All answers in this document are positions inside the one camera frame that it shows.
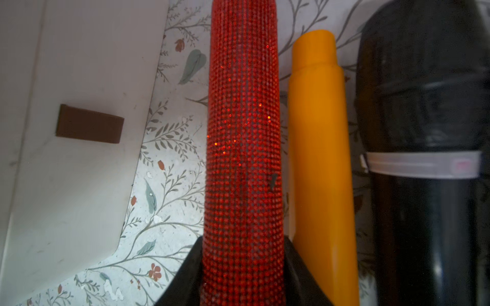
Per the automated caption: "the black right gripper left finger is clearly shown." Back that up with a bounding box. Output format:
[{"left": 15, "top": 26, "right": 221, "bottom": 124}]
[{"left": 155, "top": 237, "right": 203, "bottom": 306}]

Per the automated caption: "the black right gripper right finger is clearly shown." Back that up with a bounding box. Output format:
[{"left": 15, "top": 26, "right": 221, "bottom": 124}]
[{"left": 284, "top": 237, "right": 333, "bottom": 306}]

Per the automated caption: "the white plastic drawer cabinet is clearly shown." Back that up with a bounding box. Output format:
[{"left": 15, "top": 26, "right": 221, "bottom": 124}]
[{"left": 1, "top": 1, "right": 169, "bottom": 305}]

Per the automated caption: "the brown bottom drawer handle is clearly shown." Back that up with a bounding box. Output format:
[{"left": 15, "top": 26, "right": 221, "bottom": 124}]
[{"left": 56, "top": 104, "right": 125, "bottom": 144}]

